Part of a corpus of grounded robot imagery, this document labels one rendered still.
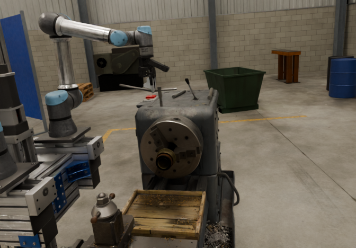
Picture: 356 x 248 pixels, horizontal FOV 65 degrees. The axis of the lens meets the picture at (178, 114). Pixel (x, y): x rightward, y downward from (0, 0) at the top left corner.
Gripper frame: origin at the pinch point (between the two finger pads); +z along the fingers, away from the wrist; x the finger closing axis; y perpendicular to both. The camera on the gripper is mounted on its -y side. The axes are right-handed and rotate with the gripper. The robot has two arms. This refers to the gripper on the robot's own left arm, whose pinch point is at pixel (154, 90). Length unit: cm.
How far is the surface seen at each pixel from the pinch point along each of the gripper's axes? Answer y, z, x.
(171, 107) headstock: -9.8, 9.5, 3.2
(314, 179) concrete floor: -130, 135, -152
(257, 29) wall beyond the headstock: -141, -41, -1015
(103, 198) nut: -5, 17, 83
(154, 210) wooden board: -8, 46, 46
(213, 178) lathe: -32, 50, 8
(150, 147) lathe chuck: -1.9, 25.0, 23.6
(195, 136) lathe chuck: -25.2, 19.2, 23.6
